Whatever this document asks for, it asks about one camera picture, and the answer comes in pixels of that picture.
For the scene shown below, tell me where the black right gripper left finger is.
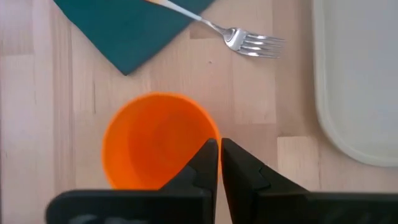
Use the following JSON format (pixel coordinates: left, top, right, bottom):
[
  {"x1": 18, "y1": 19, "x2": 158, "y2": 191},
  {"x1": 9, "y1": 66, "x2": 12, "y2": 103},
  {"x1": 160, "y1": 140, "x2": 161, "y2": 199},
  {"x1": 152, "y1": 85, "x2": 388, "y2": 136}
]
[{"x1": 46, "y1": 138, "x2": 219, "y2": 224}]

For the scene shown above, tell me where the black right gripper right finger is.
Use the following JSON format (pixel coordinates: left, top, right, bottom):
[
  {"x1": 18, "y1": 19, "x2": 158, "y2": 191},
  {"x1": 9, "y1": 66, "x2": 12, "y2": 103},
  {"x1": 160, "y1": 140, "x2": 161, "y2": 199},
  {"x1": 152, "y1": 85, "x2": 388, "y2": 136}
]
[{"x1": 221, "y1": 138, "x2": 398, "y2": 224}]

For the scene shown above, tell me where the orange plastic mug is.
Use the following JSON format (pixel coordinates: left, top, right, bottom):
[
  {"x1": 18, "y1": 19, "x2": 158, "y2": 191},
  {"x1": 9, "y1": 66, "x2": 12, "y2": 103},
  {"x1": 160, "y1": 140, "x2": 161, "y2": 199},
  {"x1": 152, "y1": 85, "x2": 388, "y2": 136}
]
[{"x1": 101, "y1": 91, "x2": 221, "y2": 190}]

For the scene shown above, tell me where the fork with orange handle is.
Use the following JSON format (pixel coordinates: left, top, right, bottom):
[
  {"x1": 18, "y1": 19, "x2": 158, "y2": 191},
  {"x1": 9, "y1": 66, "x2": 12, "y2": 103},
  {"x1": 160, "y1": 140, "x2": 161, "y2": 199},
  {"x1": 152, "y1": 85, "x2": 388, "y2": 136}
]
[{"x1": 146, "y1": 0, "x2": 286, "y2": 59}]

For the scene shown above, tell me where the dark green cloth napkin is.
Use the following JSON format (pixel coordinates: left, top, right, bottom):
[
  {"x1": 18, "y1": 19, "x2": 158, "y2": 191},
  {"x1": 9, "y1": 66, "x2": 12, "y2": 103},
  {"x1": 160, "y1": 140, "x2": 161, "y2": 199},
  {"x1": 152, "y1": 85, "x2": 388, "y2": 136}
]
[{"x1": 53, "y1": 0, "x2": 215, "y2": 76}]

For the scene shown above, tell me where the beige plastic tray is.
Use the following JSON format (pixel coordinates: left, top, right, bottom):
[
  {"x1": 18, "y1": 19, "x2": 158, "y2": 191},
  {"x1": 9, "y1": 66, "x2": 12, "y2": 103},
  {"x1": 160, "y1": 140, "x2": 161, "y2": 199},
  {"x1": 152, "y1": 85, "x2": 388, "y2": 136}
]
[{"x1": 312, "y1": 0, "x2": 398, "y2": 167}]

